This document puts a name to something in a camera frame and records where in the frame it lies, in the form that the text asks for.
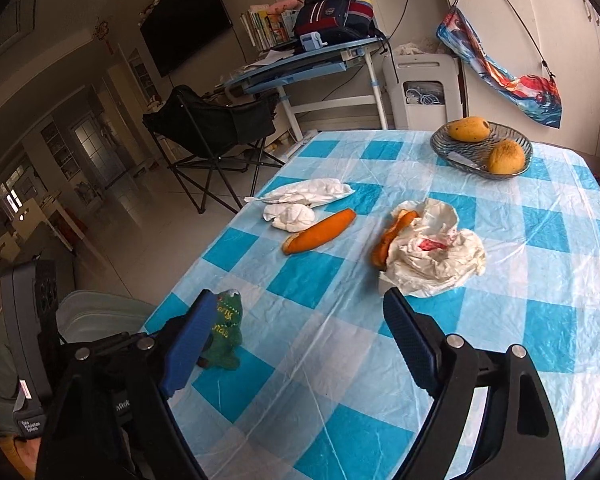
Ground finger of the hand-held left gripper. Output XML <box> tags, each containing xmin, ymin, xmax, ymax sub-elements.
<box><xmin>195</xmin><ymin>332</ymin><xmax>216</xmax><ymax>367</ymax></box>

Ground glass fruit bowl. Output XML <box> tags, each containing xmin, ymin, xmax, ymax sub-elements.
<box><xmin>430</xmin><ymin>121</ymin><xmax>534</xmax><ymax>180</ymax></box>

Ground curved orange peel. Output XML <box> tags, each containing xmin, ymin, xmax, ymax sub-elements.
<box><xmin>371</xmin><ymin>208</ymin><xmax>420</xmax><ymax>268</ymax></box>

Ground blue white study desk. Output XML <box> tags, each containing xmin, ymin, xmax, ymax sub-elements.
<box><xmin>220</xmin><ymin>35</ymin><xmax>392</xmax><ymax>142</ymax></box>

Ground round plastic waste bin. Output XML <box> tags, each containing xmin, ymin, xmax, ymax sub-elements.
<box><xmin>55</xmin><ymin>289</ymin><xmax>156</xmax><ymax>346</ymax></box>

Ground glass panel door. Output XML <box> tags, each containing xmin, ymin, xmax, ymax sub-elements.
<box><xmin>72</xmin><ymin>115</ymin><xmax>131</xmax><ymax>191</ymax></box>

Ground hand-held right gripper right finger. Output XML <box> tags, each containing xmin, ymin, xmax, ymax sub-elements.
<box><xmin>382</xmin><ymin>287</ymin><xmax>567</xmax><ymax>480</ymax></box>

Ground yellow mango with dark tip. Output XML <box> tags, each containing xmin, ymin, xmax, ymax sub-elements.
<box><xmin>447</xmin><ymin>116</ymin><xmax>491</xmax><ymax>142</ymax></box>

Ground colourful printed strap bag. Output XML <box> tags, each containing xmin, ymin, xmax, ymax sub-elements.
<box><xmin>436</xmin><ymin>0</ymin><xmax>562</xmax><ymax>131</ymax></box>

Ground black wall television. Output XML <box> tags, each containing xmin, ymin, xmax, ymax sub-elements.
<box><xmin>139</xmin><ymin>0</ymin><xmax>234</xmax><ymax>78</ymax></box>

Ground white wall cabinets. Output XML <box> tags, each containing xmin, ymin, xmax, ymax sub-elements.
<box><xmin>430</xmin><ymin>0</ymin><xmax>600</xmax><ymax>158</ymax></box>

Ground green snack packet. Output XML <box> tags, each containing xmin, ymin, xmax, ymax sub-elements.
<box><xmin>200</xmin><ymin>288</ymin><xmax>244</xmax><ymax>372</ymax></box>

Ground white papers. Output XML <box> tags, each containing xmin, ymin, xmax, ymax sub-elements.
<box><xmin>245</xmin><ymin>47</ymin><xmax>301</xmax><ymax>68</ymax></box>

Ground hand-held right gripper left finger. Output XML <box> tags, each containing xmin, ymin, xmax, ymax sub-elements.
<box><xmin>34</xmin><ymin>289</ymin><xmax>217</xmax><ymax>480</ymax></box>

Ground row of books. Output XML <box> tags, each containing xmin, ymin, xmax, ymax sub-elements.
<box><xmin>240</xmin><ymin>4</ymin><xmax>301</xmax><ymax>52</ymax></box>

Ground red knot wall ornament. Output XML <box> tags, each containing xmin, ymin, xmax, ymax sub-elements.
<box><xmin>92</xmin><ymin>17</ymin><xmax>118</xmax><ymax>56</ymax></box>

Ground white plastic bag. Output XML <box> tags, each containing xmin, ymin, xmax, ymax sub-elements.
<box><xmin>378</xmin><ymin>198</ymin><xmax>487</xmax><ymax>298</ymax></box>

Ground white plastic stool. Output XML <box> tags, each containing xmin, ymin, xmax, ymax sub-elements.
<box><xmin>382</xmin><ymin>55</ymin><xmax>465</xmax><ymax>132</ymax></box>

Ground black folding camping chair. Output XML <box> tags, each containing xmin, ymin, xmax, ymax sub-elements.
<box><xmin>142</xmin><ymin>85</ymin><xmax>286</xmax><ymax>215</ymax></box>

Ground blue white checkered tablecloth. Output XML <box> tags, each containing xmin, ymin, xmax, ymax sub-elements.
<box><xmin>139</xmin><ymin>130</ymin><xmax>600</xmax><ymax>480</ymax></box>

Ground dark blue striped backpack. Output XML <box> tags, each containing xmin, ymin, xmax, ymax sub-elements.
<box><xmin>292</xmin><ymin>0</ymin><xmax>381</xmax><ymax>43</ymax></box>

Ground long white tissue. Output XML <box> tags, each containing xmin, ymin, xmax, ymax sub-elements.
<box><xmin>244</xmin><ymin>177</ymin><xmax>355</xmax><ymax>207</ymax></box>

